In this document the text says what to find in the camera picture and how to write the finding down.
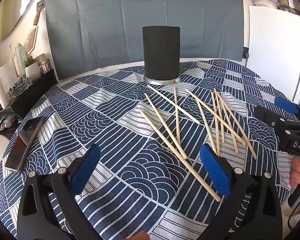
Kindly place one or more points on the person's left hand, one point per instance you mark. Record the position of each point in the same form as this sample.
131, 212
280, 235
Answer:
140, 237

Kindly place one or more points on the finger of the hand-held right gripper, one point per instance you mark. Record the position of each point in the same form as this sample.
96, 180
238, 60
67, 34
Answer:
267, 116
286, 105

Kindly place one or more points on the metal pot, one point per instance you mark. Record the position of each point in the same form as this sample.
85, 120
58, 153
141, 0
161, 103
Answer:
288, 5

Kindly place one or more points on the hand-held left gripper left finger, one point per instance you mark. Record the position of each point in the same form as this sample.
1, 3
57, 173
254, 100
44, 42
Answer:
86, 172

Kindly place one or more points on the crumpled packets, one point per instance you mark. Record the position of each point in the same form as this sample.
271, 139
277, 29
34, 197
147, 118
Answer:
5, 122

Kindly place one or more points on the black cylindrical utensil holder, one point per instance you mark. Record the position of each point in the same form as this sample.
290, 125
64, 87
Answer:
161, 55

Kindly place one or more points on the oval wall mirror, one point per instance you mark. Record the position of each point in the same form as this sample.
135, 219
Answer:
10, 12

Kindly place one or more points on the grey-blue padded panel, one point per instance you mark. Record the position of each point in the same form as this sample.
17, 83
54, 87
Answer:
102, 30

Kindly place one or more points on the blue white patterned tablecloth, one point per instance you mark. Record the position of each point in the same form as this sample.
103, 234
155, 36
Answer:
115, 130

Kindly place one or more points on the group of wooden chopsticks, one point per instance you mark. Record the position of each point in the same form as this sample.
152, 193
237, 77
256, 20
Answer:
176, 115

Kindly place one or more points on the white refrigerator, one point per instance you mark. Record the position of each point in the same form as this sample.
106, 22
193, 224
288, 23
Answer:
272, 55

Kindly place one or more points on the white spray bottle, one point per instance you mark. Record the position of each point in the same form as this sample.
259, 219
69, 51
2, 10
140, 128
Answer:
20, 60

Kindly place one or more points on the clear glass dish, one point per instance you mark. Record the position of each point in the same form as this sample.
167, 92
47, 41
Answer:
18, 88

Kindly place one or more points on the white bowl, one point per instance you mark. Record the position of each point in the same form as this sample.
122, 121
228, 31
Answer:
265, 4

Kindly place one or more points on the succulent in white pot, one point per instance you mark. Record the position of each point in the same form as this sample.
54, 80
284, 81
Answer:
32, 70

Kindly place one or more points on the pink glass jar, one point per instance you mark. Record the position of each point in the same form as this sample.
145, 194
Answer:
42, 59
45, 68

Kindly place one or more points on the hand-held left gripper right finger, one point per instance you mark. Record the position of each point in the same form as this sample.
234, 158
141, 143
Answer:
216, 172

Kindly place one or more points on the wooden hairbrush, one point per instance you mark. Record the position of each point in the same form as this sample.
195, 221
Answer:
31, 38

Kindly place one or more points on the black shelf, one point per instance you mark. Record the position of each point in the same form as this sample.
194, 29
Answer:
32, 98

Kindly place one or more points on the black clip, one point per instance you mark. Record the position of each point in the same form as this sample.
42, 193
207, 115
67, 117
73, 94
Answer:
245, 52

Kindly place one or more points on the person's right hand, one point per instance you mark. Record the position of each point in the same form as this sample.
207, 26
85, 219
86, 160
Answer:
296, 172

